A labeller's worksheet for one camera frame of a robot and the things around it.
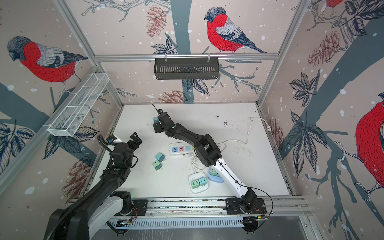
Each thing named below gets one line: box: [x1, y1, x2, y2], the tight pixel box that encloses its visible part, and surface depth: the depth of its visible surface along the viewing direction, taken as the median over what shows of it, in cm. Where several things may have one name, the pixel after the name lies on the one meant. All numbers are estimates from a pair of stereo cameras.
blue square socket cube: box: [208, 167, 225, 183], surface depth 83 cm
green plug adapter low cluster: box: [152, 160, 163, 171], surface depth 89 cm
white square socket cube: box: [188, 171, 209, 193], surface depth 79 cm
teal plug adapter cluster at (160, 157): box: [155, 152, 166, 163], surface depth 92 cm
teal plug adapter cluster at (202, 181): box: [198, 177, 208, 186], surface depth 77 cm
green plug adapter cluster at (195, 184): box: [191, 180, 200, 189], surface depth 76 cm
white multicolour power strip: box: [169, 141, 195, 156], surface depth 94 cm
